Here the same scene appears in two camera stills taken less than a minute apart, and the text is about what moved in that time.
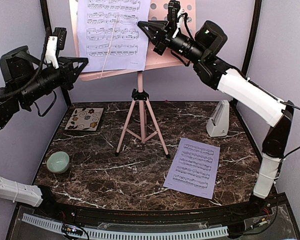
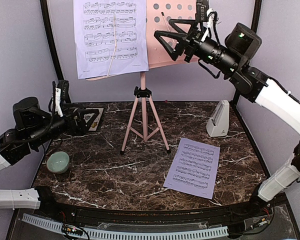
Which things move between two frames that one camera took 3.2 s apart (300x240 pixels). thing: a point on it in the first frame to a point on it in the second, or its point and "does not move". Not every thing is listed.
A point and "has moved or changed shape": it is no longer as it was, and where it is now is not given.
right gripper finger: (150, 35) to (176, 36)
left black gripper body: (37, 88) to (43, 132)
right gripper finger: (161, 24) to (192, 22)
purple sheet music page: (109, 36) does not move
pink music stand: (171, 31) has moved or changed shape
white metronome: (218, 125) does not move
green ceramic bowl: (58, 162) does not move
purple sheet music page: (194, 168) does not move
